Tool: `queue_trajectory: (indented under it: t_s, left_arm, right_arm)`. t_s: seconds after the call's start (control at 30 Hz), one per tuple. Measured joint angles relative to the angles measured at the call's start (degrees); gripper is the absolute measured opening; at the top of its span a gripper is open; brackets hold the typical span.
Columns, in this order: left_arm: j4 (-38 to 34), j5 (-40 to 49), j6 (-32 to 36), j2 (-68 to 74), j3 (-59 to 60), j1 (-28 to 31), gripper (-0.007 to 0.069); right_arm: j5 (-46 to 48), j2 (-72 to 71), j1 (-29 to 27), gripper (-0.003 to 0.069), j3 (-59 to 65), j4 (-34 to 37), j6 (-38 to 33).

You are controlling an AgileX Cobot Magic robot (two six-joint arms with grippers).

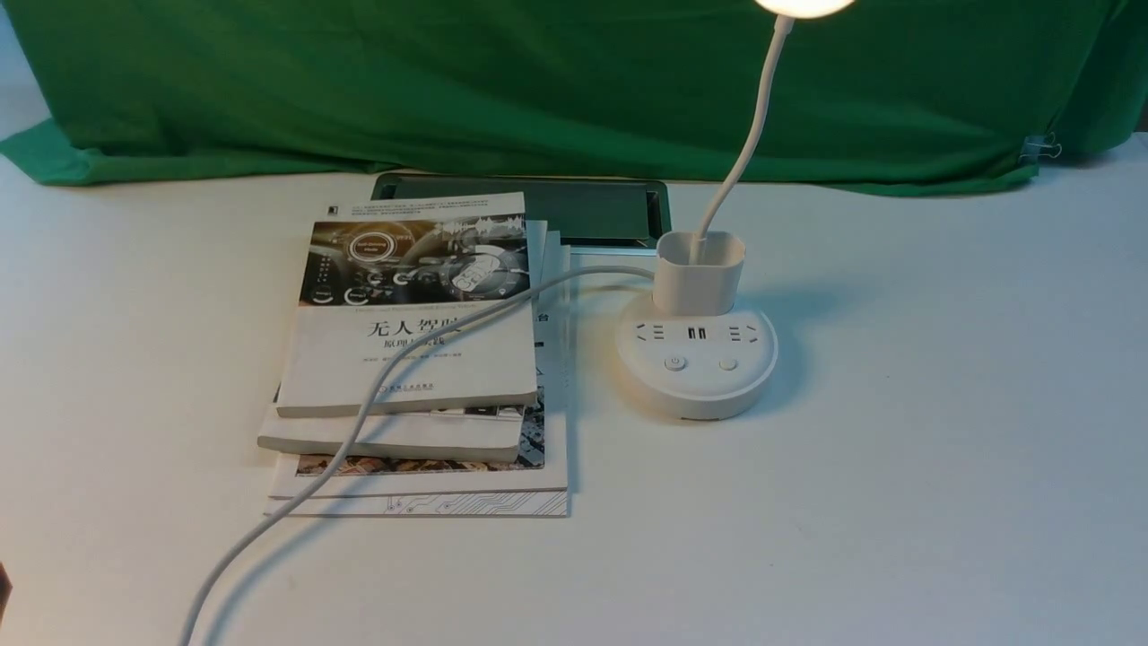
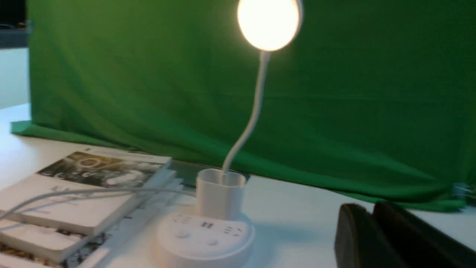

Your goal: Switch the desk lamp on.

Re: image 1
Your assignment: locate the bottom circuit pattern book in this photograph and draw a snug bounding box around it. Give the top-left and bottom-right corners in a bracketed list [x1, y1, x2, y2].
[256, 285, 571, 517]

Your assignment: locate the green backdrop cloth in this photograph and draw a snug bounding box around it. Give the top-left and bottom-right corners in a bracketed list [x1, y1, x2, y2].
[3, 1, 1147, 196]

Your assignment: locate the metal binder clip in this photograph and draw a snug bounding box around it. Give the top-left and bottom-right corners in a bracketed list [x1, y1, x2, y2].
[1018, 132, 1063, 165]

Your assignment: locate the black desk cable tray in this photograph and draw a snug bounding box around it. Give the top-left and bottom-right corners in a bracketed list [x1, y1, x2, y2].
[370, 172, 673, 255]

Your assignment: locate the white lamp power cable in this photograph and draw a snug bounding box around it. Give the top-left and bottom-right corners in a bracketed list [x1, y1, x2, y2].
[178, 264, 656, 646]

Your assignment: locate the white desk lamp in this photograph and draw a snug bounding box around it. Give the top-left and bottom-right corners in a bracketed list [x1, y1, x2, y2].
[614, 5, 796, 421]

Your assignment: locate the top white book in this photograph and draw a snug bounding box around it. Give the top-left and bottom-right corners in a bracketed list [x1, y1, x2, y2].
[274, 192, 545, 418]

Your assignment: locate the white book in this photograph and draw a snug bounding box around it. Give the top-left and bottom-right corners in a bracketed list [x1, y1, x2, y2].
[256, 215, 549, 462]
[274, 192, 545, 418]

